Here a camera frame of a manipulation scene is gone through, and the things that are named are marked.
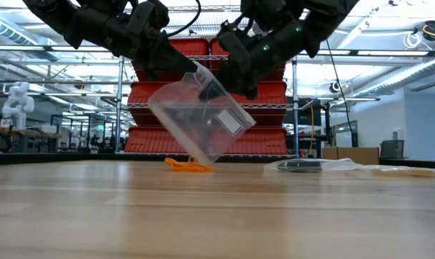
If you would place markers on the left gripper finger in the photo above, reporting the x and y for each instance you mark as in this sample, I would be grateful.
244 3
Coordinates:
167 61

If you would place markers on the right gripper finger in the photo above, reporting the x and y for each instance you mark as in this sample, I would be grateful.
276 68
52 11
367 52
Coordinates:
211 91
249 90

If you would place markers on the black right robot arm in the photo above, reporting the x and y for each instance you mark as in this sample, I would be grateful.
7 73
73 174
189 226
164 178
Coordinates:
325 18

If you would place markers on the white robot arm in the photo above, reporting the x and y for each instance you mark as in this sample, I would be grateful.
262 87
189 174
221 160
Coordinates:
17 104

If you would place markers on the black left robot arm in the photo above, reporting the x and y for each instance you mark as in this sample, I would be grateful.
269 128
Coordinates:
87 21

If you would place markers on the black monitor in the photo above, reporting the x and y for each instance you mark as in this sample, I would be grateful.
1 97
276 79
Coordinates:
307 117

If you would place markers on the black round ceiling device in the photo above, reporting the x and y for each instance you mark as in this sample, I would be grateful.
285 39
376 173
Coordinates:
335 87

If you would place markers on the small cardboard box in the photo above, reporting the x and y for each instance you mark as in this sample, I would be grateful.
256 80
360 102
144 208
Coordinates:
350 154

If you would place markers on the wooden workbench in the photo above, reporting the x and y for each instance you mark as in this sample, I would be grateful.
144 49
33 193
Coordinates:
30 132

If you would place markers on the black mesh chair back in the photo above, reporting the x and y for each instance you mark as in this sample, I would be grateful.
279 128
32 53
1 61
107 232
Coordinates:
392 149

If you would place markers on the white ceiling duct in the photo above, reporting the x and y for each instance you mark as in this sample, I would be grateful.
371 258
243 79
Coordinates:
400 77

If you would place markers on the black aluminium table frame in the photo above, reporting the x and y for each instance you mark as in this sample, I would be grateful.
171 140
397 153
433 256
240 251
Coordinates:
41 157

